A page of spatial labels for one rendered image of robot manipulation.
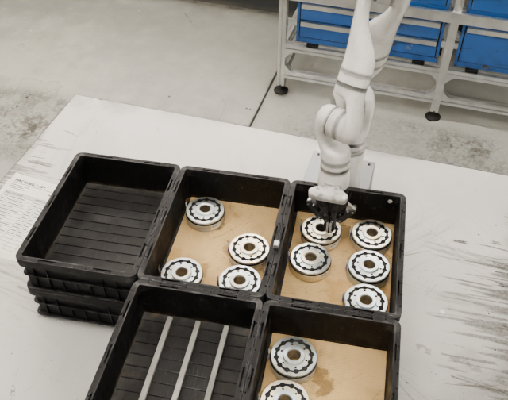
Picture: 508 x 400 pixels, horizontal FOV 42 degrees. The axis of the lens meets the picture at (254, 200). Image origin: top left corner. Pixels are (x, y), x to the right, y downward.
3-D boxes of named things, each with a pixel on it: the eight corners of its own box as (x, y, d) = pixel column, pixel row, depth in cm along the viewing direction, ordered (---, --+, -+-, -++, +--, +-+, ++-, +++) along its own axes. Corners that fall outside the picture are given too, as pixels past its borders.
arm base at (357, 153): (329, 171, 195) (335, 125, 183) (360, 176, 194) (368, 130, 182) (325, 191, 189) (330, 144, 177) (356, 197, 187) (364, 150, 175)
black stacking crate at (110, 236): (85, 183, 189) (78, 153, 181) (184, 197, 185) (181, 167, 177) (25, 290, 162) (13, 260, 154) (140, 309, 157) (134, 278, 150)
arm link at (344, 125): (345, 148, 141) (367, 87, 136) (313, 133, 146) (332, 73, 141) (360, 147, 147) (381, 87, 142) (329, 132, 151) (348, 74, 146)
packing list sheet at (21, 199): (10, 172, 209) (10, 171, 209) (75, 186, 205) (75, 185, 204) (-52, 245, 187) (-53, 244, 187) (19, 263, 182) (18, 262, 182)
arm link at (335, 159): (307, 163, 154) (338, 178, 149) (310, 109, 144) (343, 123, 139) (325, 150, 158) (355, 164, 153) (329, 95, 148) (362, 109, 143)
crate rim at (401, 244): (291, 185, 175) (291, 178, 173) (405, 200, 170) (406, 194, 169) (264, 305, 146) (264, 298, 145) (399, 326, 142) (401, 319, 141)
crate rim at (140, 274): (182, 171, 179) (182, 164, 177) (290, 185, 175) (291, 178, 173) (136, 284, 151) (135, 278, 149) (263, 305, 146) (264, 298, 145)
